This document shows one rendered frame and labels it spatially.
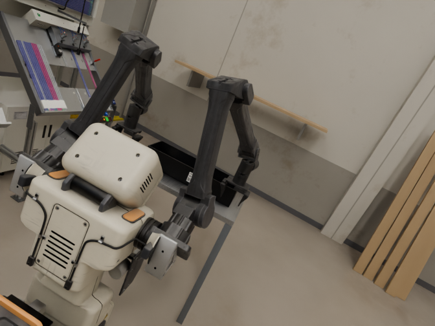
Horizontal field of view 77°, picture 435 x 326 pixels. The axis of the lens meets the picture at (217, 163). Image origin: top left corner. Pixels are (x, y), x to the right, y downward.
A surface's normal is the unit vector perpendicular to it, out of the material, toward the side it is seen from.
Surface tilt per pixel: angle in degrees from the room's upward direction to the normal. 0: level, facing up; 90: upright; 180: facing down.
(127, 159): 48
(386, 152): 90
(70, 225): 82
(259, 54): 90
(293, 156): 90
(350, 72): 90
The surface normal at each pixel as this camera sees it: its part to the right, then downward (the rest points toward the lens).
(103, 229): -0.22, 0.11
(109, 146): 0.06, -0.40
